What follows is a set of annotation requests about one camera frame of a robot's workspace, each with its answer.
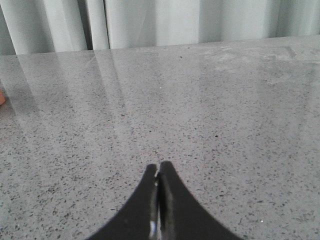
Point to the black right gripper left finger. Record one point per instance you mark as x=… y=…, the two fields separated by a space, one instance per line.
x=138 y=218

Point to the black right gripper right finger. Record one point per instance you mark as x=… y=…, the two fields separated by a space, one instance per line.
x=181 y=216

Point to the orange foam cube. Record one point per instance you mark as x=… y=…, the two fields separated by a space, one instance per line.
x=2 y=98

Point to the grey-green curtain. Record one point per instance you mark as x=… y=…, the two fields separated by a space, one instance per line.
x=41 y=26

